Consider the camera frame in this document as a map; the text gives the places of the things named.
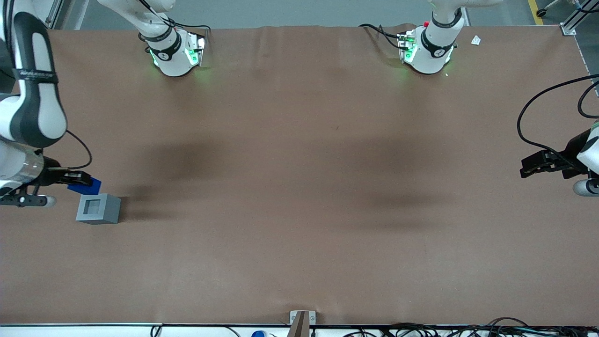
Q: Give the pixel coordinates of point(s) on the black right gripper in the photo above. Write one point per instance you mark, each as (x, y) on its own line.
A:
(50, 171)

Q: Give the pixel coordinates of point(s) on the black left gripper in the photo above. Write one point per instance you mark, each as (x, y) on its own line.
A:
(571, 150)

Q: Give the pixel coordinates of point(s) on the blue block part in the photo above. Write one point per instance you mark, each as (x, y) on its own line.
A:
(91, 188)

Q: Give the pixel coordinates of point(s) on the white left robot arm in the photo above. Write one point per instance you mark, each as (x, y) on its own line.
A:
(433, 51)

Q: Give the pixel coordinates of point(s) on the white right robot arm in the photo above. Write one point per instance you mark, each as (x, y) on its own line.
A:
(40, 117)

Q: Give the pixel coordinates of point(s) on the gray square base block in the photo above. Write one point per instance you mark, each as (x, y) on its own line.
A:
(110, 210)

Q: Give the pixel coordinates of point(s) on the white paper scrap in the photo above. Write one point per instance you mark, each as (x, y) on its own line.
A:
(476, 40)

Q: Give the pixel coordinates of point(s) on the black caster leg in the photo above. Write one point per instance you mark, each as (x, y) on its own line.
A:
(542, 12)

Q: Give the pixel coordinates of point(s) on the brown table mat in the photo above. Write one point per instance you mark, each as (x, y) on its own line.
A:
(299, 187)

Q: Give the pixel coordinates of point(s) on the blue round object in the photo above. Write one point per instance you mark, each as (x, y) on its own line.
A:
(258, 334)

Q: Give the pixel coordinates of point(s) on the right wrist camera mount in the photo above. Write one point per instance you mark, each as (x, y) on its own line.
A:
(23, 201)

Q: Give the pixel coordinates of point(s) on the aluminium frame profile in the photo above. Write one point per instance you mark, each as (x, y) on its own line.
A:
(578, 16)
(57, 14)

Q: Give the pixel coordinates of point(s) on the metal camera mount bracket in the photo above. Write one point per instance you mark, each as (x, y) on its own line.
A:
(299, 323)

